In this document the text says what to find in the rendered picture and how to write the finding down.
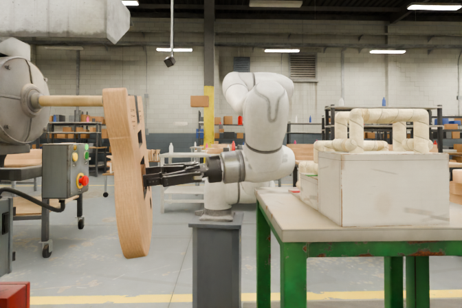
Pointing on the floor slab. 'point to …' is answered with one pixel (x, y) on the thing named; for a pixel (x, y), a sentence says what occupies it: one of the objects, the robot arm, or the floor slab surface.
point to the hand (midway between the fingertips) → (145, 176)
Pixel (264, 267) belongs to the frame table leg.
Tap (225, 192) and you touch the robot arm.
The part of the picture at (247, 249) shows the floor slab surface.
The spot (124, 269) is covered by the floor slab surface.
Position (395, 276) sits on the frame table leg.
